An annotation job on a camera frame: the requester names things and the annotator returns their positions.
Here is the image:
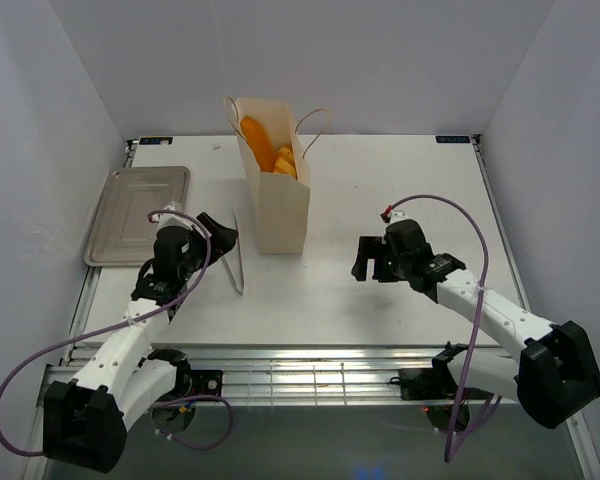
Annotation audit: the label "metal tongs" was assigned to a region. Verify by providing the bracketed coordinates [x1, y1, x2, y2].
[222, 237, 245, 296]

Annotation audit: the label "striped baguette bread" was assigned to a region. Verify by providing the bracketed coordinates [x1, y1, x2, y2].
[273, 146, 297, 178]

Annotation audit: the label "long orange bread loaf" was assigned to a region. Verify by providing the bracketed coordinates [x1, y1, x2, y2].
[240, 116, 276, 173]

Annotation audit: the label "beige paper bag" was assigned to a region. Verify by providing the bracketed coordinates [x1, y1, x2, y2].
[223, 97, 311, 255]

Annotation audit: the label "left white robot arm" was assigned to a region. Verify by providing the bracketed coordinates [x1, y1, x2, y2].
[42, 210, 239, 473]

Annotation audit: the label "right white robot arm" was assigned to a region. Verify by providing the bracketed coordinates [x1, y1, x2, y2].
[351, 219, 600, 429]

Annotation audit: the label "metal tray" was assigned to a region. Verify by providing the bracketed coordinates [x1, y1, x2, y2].
[84, 166, 191, 267]

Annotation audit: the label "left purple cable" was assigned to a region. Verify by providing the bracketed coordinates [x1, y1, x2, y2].
[0, 209, 214, 459]

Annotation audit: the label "purple cable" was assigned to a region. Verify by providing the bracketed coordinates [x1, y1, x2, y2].
[392, 193, 504, 464]
[0, 209, 214, 459]

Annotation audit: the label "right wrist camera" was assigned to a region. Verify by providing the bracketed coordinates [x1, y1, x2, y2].
[380, 205, 409, 229]

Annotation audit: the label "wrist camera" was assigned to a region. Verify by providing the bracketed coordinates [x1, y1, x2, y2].
[148, 201, 190, 230]
[380, 205, 409, 229]

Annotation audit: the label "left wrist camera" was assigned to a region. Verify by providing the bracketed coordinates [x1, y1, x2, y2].
[148, 201, 190, 230]

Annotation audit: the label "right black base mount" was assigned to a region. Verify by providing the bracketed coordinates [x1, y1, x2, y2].
[389, 367, 494, 401]

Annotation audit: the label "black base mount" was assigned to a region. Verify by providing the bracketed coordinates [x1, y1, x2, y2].
[389, 367, 494, 401]
[184, 370, 224, 397]

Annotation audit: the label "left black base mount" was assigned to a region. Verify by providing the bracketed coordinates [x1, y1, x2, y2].
[184, 370, 224, 397]

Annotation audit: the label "aluminium frame rail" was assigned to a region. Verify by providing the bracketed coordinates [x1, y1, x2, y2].
[175, 344, 451, 408]

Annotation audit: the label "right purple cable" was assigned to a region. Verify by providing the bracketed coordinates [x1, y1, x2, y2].
[392, 193, 504, 464]

